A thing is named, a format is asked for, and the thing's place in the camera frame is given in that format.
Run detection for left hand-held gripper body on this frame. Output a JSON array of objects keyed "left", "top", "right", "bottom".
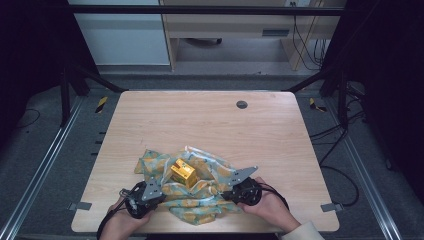
[{"left": 119, "top": 177, "right": 167, "bottom": 220}]

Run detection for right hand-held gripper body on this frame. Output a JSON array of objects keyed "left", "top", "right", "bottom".
[{"left": 227, "top": 165, "right": 263, "bottom": 206}]

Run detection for teal cloth with orange print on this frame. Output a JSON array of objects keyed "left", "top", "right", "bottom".
[{"left": 133, "top": 145, "right": 248, "bottom": 226}]

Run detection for small yellow box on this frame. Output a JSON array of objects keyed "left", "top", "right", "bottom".
[{"left": 169, "top": 158, "right": 199, "bottom": 190}]

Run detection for person's right hand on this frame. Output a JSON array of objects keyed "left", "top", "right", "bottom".
[{"left": 237, "top": 176, "right": 302, "bottom": 234}]

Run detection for person's left hand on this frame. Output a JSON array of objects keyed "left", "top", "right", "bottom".
[{"left": 99, "top": 196, "right": 156, "bottom": 240}]

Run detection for yellow and black tape strip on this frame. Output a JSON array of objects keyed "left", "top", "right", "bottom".
[{"left": 95, "top": 96, "right": 110, "bottom": 115}]

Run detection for black metal stand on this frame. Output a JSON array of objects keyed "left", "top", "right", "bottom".
[
  {"left": 59, "top": 64, "right": 130, "bottom": 128},
  {"left": 282, "top": 64, "right": 352, "bottom": 130}
]

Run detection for white cabinet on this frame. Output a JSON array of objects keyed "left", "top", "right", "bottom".
[{"left": 67, "top": 0, "right": 171, "bottom": 66}]

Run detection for black curtain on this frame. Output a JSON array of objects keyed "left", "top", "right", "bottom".
[
  {"left": 321, "top": 0, "right": 424, "bottom": 198},
  {"left": 0, "top": 0, "right": 101, "bottom": 151}
]

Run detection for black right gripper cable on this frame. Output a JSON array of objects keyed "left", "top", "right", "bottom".
[{"left": 259, "top": 182, "right": 291, "bottom": 212}]

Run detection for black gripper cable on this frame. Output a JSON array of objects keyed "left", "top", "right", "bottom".
[
  {"left": 95, "top": 205, "right": 125, "bottom": 240},
  {"left": 259, "top": 182, "right": 291, "bottom": 212}
]

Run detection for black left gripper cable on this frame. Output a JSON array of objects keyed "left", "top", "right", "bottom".
[{"left": 95, "top": 205, "right": 125, "bottom": 240}]

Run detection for grey metal table bracket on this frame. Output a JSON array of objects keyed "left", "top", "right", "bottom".
[
  {"left": 320, "top": 202, "right": 344, "bottom": 213},
  {"left": 67, "top": 201, "right": 93, "bottom": 212}
]

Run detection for black floor cables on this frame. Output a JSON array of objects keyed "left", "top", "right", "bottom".
[{"left": 309, "top": 109, "right": 367, "bottom": 208}]

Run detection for yellow-handled tool right floor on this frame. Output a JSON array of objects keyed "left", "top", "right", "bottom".
[{"left": 308, "top": 97, "right": 328, "bottom": 114}]

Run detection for aluminium floor rail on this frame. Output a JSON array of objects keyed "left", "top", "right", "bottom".
[
  {"left": 324, "top": 98, "right": 405, "bottom": 240},
  {"left": 0, "top": 95, "right": 85, "bottom": 240}
]

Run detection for thin black floor cable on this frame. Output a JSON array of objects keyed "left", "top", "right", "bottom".
[{"left": 15, "top": 107, "right": 42, "bottom": 130}]

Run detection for black hanging cables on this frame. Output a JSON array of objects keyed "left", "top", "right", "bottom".
[{"left": 290, "top": 1, "right": 330, "bottom": 72}]

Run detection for grey drawer handle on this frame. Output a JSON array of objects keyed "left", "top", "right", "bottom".
[{"left": 261, "top": 28, "right": 291, "bottom": 38}]

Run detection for black horizontal frame bar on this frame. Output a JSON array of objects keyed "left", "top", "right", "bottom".
[{"left": 65, "top": 4, "right": 346, "bottom": 17}]

